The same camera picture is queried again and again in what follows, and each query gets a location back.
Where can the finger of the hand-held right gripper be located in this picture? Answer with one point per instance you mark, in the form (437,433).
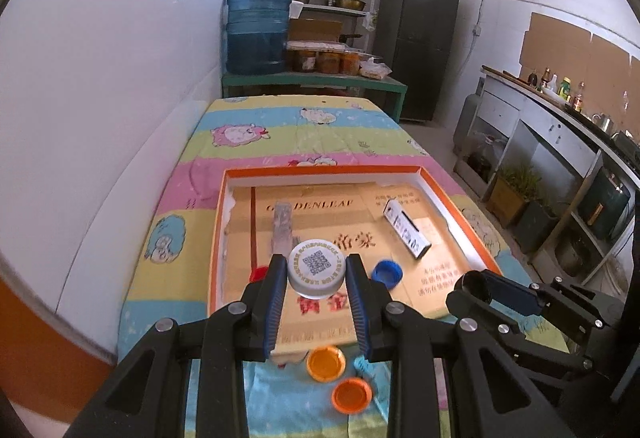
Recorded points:
(502,329)
(515,295)

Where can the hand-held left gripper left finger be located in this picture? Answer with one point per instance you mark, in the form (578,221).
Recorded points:
(272,313)

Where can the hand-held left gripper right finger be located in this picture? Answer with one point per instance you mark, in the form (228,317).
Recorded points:
(357,308)

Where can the red bottle cap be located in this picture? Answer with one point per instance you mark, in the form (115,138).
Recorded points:
(259,274)

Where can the blue bottle cap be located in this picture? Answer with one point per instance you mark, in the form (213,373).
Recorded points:
(387,272)

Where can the light blue small tube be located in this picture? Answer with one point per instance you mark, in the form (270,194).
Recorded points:
(362,362)

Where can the white bottle cap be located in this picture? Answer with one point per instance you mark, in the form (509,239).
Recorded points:
(316,265)

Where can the orange bottle cap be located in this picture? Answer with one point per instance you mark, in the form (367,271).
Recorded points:
(326,363)
(351,394)

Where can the clear plastic case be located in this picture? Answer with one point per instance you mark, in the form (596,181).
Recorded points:
(282,223)

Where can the white black rectangular box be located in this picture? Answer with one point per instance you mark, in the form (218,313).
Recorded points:
(406,228)

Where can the orange-rimmed shallow box tray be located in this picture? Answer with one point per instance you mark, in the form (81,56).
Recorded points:
(320,170)

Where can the round steel pot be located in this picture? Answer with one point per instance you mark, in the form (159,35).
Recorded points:
(570,255)

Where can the dark green planter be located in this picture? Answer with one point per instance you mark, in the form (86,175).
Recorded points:
(537,223)

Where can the yellow planter with plant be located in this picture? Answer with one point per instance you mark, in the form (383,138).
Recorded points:
(510,193)

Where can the printed flattened cardboard carton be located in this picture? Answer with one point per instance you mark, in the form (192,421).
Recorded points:
(325,210)

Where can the dark green appliance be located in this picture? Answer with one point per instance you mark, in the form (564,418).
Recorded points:
(602,203)

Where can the large glass jug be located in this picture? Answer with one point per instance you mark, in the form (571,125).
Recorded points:
(482,158)

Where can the white kitchen counter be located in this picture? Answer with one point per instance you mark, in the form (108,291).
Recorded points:
(535,118)

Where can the grey gas cylinder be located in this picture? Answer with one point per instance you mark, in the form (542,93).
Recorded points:
(465,123)

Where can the black gas stove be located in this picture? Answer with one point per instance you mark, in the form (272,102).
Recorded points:
(625,141)

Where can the steel kettle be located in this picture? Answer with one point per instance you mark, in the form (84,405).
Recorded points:
(602,121)

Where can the slim brown glass bottle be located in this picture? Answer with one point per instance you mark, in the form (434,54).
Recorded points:
(578,99)

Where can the yellow green bottle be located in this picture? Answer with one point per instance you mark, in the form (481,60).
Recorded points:
(565,89)

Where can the white plastic bottle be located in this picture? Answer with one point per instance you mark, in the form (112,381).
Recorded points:
(554,86)

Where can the short dark sauce bottle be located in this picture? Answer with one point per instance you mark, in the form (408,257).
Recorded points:
(533,79)

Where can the tall dark glass bottle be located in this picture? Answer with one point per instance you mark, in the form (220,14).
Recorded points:
(545,78)

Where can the green low table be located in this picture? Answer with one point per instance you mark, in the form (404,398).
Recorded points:
(310,79)

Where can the clear plastic food bag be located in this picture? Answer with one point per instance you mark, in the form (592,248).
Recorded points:
(375,68)

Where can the clear jar of orange food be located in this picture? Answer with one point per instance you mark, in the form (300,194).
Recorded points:
(350,63)
(328,62)
(304,62)

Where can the dark grey refrigerator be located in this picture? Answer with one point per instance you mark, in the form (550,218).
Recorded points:
(415,43)

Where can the blue water jug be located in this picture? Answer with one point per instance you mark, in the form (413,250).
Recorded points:
(257,33)

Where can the brown cardboard box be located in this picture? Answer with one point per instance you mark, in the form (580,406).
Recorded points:
(315,29)

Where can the yellow metal basin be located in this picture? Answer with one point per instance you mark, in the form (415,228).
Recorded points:
(352,3)

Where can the cardboard sheets on wall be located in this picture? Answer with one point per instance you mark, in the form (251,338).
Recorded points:
(560,43)

